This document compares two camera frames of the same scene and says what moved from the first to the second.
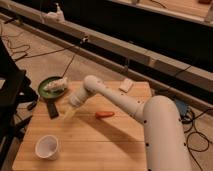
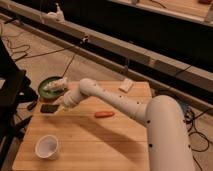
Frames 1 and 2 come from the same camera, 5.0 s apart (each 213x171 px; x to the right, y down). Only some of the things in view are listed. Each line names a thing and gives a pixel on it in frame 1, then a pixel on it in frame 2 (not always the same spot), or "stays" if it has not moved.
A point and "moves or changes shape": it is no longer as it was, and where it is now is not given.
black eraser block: x=52 y=109 moves or changes shape
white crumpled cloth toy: x=57 y=85 stays
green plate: x=47 y=93 stays
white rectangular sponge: x=125 y=85 stays
